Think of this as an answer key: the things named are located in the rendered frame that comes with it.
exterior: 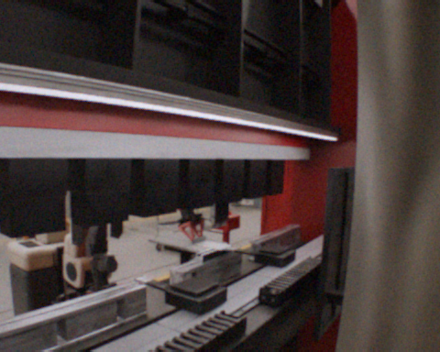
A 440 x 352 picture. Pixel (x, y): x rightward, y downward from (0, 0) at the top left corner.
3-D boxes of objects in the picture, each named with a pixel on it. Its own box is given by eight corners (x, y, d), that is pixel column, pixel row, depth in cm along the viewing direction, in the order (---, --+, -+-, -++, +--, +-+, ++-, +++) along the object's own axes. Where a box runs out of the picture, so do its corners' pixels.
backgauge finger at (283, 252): (234, 248, 147) (234, 236, 147) (295, 260, 133) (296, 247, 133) (216, 255, 137) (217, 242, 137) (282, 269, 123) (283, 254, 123)
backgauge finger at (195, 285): (152, 278, 108) (152, 262, 108) (227, 301, 94) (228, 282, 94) (123, 288, 98) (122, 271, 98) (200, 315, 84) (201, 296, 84)
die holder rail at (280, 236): (290, 240, 212) (291, 224, 212) (299, 242, 209) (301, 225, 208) (247, 259, 170) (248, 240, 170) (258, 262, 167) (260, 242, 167)
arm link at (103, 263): (103, 242, 147) (84, 243, 140) (119, 240, 140) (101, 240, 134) (105, 271, 145) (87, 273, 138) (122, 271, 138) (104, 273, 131)
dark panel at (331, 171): (382, 248, 183) (389, 164, 181) (385, 248, 182) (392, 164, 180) (310, 340, 89) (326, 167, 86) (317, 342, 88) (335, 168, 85)
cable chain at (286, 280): (308, 266, 121) (310, 255, 121) (324, 269, 118) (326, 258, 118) (257, 302, 90) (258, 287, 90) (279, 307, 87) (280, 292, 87)
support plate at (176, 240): (176, 235, 166) (176, 232, 166) (226, 245, 151) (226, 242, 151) (148, 241, 151) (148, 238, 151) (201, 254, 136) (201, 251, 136)
